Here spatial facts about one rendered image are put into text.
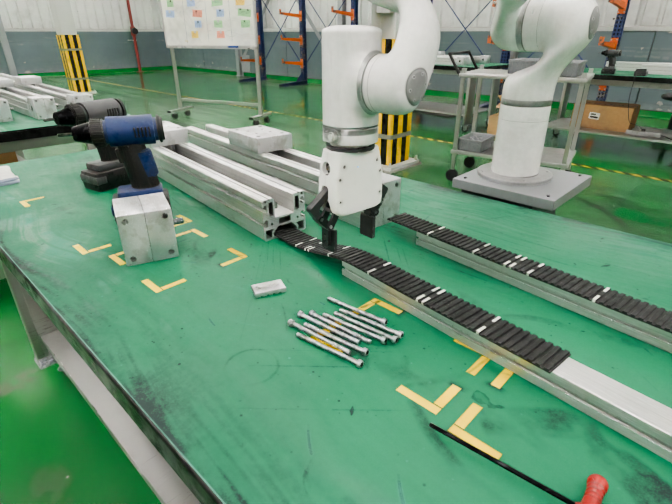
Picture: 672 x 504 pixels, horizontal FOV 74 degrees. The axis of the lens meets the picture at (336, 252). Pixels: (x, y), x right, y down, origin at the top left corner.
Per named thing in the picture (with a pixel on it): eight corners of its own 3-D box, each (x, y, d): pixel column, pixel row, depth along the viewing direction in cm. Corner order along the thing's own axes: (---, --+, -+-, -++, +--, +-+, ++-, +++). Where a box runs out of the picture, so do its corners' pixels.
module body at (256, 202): (305, 229, 95) (304, 190, 91) (264, 241, 89) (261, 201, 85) (162, 156, 150) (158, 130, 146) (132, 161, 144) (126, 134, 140)
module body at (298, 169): (370, 208, 106) (371, 173, 102) (338, 218, 100) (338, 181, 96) (215, 147, 161) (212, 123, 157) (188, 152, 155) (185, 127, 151)
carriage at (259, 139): (293, 157, 125) (292, 133, 122) (259, 164, 119) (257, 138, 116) (262, 147, 137) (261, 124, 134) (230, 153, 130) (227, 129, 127)
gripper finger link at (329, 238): (321, 218, 68) (322, 257, 71) (337, 213, 70) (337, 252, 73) (309, 212, 70) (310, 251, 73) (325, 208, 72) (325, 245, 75)
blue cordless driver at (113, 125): (178, 217, 101) (161, 116, 91) (79, 230, 94) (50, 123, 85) (176, 206, 107) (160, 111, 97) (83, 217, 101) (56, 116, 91)
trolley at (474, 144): (571, 181, 386) (602, 52, 342) (563, 199, 344) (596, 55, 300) (455, 164, 435) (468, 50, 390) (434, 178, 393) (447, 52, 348)
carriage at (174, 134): (190, 151, 132) (187, 128, 129) (153, 157, 125) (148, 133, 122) (169, 142, 143) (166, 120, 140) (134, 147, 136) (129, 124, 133)
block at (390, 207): (406, 217, 101) (409, 175, 97) (365, 231, 94) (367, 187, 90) (377, 206, 107) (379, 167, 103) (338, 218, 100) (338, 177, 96)
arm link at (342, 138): (345, 132, 62) (345, 153, 63) (390, 124, 67) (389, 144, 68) (309, 123, 68) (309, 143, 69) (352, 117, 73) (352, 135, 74)
